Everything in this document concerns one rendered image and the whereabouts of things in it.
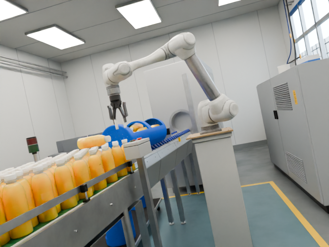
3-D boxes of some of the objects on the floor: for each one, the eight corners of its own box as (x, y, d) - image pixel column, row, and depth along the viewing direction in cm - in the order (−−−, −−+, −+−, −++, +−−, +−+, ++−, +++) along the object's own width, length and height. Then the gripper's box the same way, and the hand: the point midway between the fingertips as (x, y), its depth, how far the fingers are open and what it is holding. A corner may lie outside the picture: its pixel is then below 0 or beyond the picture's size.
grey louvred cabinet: (303, 161, 452) (286, 78, 450) (384, 207, 241) (354, 51, 238) (270, 166, 462) (254, 86, 459) (321, 214, 250) (292, 65, 248)
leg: (158, 277, 205) (142, 199, 204) (156, 282, 199) (139, 201, 198) (152, 277, 207) (135, 199, 205) (149, 282, 201) (132, 202, 200)
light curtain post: (214, 205, 332) (187, 73, 329) (213, 207, 327) (186, 72, 323) (209, 206, 334) (182, 74, 331) (208, 207, 328) (181, 74, 325)
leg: (192, 194, 396) (183, 153, 395) (191, 195, 390) (182, 154, 389) (188, 194, 398) (179, 154, 397) (187, 196, 392) (178, 155, 391)
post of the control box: (175, 304, 171) (143, 155, 170) (173, 309, 168) (141, 156, 166) (169, 304, 173) (138, 156, 171) (167, 308, 169) (135, 157, 167)
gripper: (129, 92, 180) (135, 125, 180) (105, 98, 186) (112, 130, 186) (124, 91, 173) (131, 126, 173) (99, 97, 179) (106, 131, 179)
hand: (120, 124), depth 180 cm, fingers open, 6 cm apart
